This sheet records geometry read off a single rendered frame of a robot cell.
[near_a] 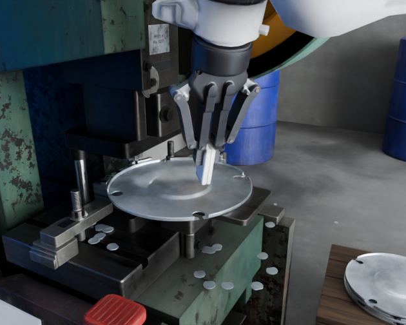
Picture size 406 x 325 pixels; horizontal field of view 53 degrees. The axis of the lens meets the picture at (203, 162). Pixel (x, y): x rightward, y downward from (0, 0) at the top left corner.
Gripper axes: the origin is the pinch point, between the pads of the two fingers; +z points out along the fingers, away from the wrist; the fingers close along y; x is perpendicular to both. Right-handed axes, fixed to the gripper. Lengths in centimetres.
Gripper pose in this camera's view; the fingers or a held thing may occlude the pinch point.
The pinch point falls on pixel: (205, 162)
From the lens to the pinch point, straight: 62.9
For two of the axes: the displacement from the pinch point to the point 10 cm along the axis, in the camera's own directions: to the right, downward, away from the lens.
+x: -3.4, -6.2, 7.0
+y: 9.3, -1.4, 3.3
